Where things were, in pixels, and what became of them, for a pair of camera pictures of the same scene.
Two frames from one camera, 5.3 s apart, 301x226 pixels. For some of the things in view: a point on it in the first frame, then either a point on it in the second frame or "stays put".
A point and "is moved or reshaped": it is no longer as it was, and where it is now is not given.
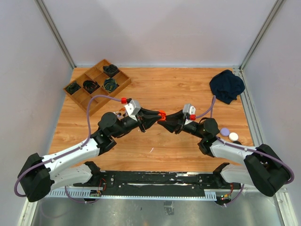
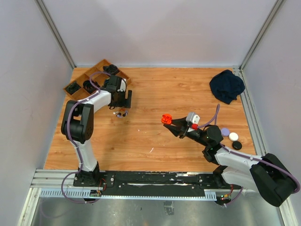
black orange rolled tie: [90, 86] stays put
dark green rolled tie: [73, 87] stays put
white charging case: [233, 136] stays put
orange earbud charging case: [162, 114] is moved or reshaped
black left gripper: [148, 121] to [125, 102]
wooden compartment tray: [103, 78] stays put
